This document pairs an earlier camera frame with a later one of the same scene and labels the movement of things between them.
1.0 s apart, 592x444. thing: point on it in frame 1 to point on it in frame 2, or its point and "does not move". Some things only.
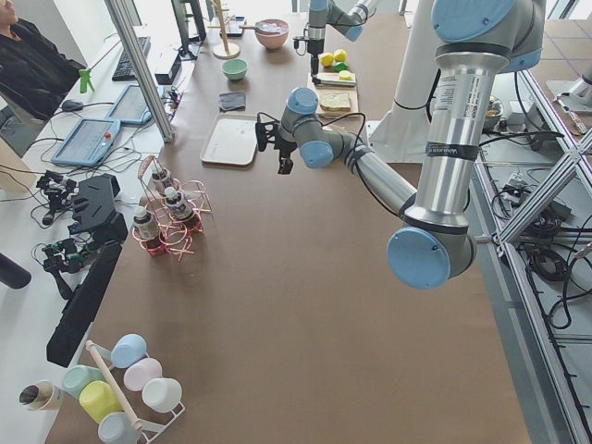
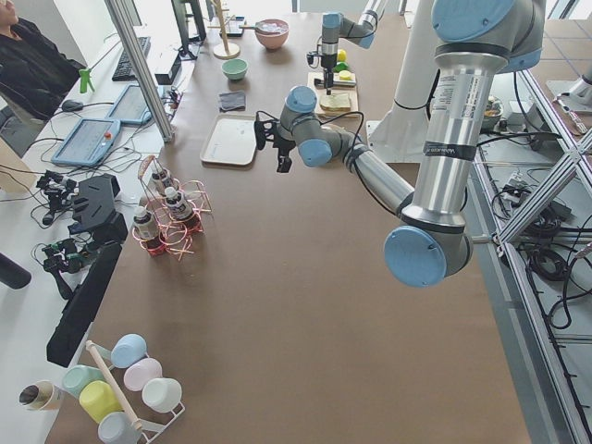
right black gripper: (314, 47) to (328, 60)
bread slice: (335, 101) does not move
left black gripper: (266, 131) does not move
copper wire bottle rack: (173, 210) does not move
